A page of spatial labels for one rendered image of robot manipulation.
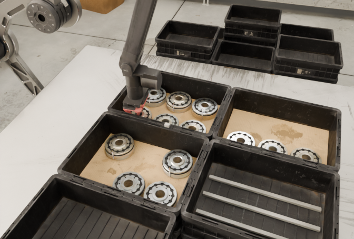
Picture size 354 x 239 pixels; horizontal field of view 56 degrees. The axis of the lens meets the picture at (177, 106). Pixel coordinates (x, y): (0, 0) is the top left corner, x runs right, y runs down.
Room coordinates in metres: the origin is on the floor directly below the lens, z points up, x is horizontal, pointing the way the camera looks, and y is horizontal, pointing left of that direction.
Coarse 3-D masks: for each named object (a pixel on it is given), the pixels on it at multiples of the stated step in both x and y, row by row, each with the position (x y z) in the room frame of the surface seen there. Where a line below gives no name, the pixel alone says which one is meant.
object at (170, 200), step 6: (150, 186) 0.62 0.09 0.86; (156, 186) 0.62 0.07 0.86; (162, 186) 0.62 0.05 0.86; (168, 186) 0.62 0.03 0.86; (144, 192) 0.60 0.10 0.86; (150, 192) 0.60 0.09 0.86; (168, 192) 0.60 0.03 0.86; (174, 192) 0.60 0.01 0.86; (150, 198) 0.58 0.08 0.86; (168, 198) 0.58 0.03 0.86; (174, 198) 0.58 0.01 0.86; (168, 204) 0.56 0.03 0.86
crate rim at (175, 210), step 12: (132, 120) 0.85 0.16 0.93; (180, 132) 0.79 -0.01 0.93; (204, 144) 0.73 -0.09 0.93; (72, 156) 0.69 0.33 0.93; (60, 168) 0.64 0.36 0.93; (192, 168) 0.64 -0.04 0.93; (84, 180) 0.60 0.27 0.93; (192, 180) 0.59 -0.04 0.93; (120, 192) 0.56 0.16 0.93; (156, 204) 0.51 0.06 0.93; (180, 204) 0.51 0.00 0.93
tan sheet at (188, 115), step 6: (192, 102) 1.06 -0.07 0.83; (150, 108) 1.03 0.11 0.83; (156, 108) 1.03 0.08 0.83; (162, 108) 1.02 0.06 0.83; (156, 114) 0.99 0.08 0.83; (174, 114) 0.99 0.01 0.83; (180, 114) 0.99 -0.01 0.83; (186, 114) 0.99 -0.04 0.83; (192, 114) 0.99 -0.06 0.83; (180, 120) 0.95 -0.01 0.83; (186, 120) 0.95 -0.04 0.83; (198, 120) 0.95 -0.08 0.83; (210, 120) 0.95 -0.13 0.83; (210, 126) 0.92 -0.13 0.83
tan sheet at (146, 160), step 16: (144, 144) 0.83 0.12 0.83; (96, 160) 0.76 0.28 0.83; (112, 160) 0.76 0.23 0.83; (128, 160) 0.76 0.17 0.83; (144, 160) 0.75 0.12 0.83; (160, 160) 0.75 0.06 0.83; (96, 176) 0.69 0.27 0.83; (112, 176) 0.69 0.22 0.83; (144, 176) 0.68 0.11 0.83; (160, 176) 0.68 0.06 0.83
